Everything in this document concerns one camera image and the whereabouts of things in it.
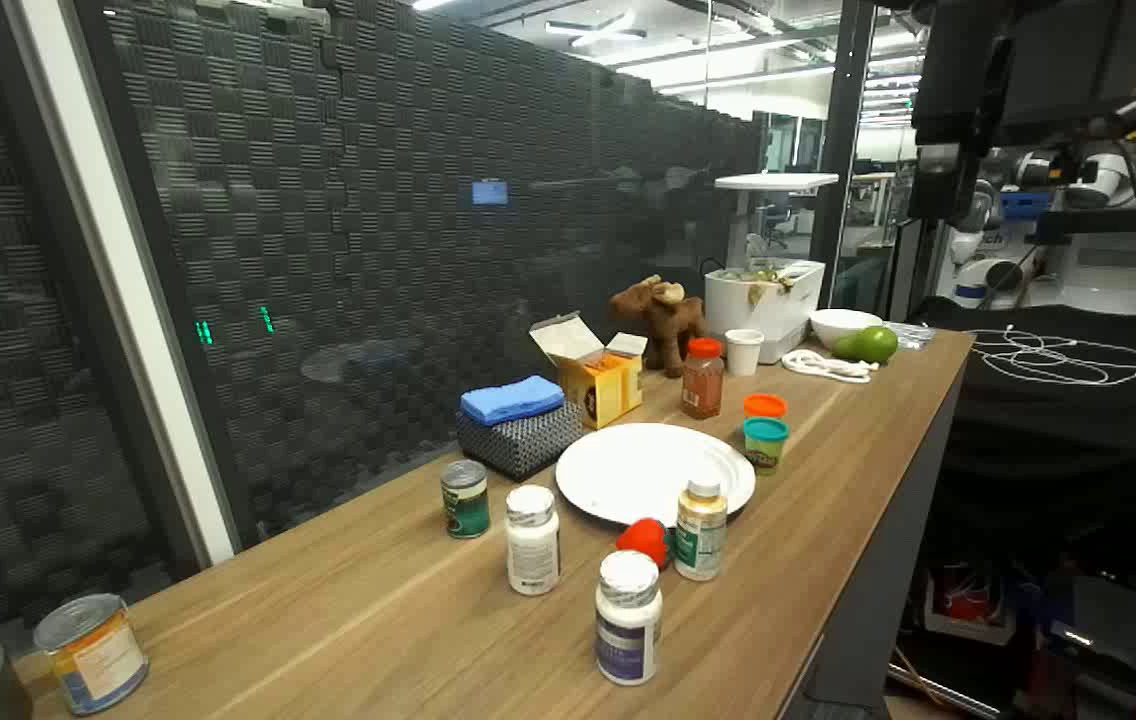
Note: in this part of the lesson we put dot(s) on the white pill bottle silver cap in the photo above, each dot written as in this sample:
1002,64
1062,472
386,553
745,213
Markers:
532,542

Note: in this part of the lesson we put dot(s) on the small green label bottle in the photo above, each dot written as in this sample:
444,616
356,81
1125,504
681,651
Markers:
464,496

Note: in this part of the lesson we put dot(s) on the clear bottle green label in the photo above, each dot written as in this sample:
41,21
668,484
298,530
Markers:
701,525

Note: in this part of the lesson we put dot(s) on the white bottle blue label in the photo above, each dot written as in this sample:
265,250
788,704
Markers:
628,608

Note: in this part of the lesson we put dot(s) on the yellow open cardboard box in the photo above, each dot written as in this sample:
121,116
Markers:
599,382

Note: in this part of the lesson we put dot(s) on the blue sponge cloth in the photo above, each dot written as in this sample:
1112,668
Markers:
510,403

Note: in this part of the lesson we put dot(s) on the brown plush moose toy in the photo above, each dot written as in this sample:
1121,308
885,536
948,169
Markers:
663,312

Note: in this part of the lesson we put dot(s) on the white paper plate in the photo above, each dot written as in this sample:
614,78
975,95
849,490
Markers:
642,471

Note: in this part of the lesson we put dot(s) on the amber spice bottle red cap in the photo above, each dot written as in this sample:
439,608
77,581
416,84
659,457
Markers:
701,379

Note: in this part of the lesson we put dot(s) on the white paper cup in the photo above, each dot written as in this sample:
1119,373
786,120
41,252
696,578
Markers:
745,348

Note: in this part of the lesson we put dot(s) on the orange lid play-doh tub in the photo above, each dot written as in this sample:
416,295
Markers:
764,407

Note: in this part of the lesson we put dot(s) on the teal lid play-doh tub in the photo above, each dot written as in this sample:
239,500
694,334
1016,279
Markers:
764,442

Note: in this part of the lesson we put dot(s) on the white bucket container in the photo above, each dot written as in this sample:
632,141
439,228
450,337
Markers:
772,307

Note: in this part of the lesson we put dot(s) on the white bowl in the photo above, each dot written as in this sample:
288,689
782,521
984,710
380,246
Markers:
838,326

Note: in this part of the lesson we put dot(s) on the white cloth on table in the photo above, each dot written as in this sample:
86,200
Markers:
822,367

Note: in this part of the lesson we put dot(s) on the green apple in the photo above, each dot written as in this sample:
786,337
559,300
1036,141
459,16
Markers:
874,345

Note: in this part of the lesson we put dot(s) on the tin can orange label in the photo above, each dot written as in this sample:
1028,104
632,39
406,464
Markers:
94,651

